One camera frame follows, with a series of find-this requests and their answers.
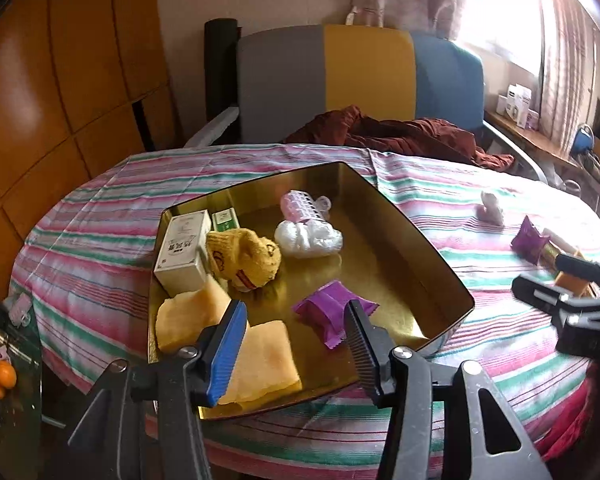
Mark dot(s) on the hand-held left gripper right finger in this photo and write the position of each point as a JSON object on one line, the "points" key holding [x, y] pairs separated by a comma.
{"points": [[365, 355]]}

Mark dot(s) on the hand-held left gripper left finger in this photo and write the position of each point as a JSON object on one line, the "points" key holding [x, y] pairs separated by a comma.
{"points": [[225, 355]]}

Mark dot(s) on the grey yellow blue armchair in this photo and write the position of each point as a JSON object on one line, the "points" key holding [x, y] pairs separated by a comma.
{"points": [[365, 70]]}

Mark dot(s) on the glass side table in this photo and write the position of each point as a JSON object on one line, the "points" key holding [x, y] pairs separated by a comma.
{"points": [[10, 425]]}

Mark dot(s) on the wooden wardrobe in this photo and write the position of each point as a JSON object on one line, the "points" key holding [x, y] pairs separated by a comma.
{"points": [[55, 85]]}

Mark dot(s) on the purple packet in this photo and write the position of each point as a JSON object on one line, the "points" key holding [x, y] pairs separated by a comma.
{"points": [[330, 307], [530, 242]]}

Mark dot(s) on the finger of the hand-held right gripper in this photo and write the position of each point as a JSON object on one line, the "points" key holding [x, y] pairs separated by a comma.
{"points": [[580, 320], [590, 270]]}

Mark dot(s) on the small green box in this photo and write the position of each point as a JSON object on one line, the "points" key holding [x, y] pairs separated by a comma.
{"points": [[225, 220]]}

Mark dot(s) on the yellow sponge cloth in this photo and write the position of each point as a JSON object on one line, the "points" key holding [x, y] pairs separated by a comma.
{"points": [[265, 365], [575, 283], [190, 315]]}

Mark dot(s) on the pink patterned curtain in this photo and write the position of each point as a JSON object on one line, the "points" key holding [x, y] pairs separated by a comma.
{"points": [[565, 75]]}

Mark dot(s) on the white boxes on shelf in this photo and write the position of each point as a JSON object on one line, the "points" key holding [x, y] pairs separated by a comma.
{"points": [[515, 102]]}

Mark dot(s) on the black rolled mat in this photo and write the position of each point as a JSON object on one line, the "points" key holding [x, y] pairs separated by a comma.
{"points": [[220, 70]]}

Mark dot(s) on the gold metal tin tray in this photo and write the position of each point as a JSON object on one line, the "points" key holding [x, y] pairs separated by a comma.
{"points": [[380, 270]]}

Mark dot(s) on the pink hair roller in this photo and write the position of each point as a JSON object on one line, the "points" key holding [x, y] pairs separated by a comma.
{"points": [[302, 206]]}

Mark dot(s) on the blue round object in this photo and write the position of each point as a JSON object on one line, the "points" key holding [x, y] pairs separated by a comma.
{"points": [[582, 140]]}

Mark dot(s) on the red cloth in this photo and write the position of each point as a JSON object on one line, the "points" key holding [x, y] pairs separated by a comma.
{"points": [[565, 420]]}

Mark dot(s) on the cream cardboard box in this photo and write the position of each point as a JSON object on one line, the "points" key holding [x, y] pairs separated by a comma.
{"points": [[180, 255]]}

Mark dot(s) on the small pink box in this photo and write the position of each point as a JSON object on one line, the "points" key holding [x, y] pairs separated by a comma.
{"points": [[533, 120]]}

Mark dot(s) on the large white plastic bag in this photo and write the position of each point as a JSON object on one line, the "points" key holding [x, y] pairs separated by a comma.
{"points": [[305, 240]]}

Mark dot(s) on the pink green striped tablecloth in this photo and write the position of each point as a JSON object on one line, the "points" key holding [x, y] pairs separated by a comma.
{"points": [[105, 220]]}

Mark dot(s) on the wooden side table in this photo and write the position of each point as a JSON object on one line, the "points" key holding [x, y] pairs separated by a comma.
{"points": [[530, 135]]}

